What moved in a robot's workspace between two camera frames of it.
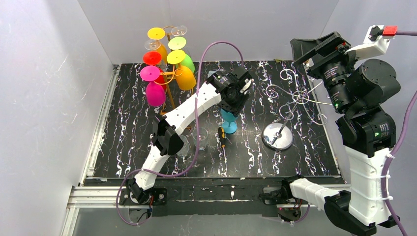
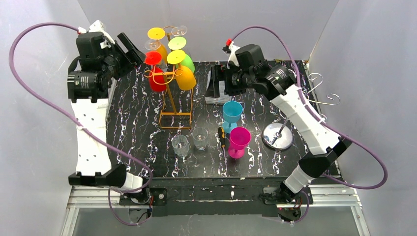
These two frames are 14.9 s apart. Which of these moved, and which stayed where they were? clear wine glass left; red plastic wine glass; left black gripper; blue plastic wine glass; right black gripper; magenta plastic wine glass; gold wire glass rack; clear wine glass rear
Moved: magenta plastic wine glass; right black gripper; left black gripper
Stayed: red plastic wine glass; clear wine glass rear; blue plastic wine glass; gold wire glass rack; clear wine glass left
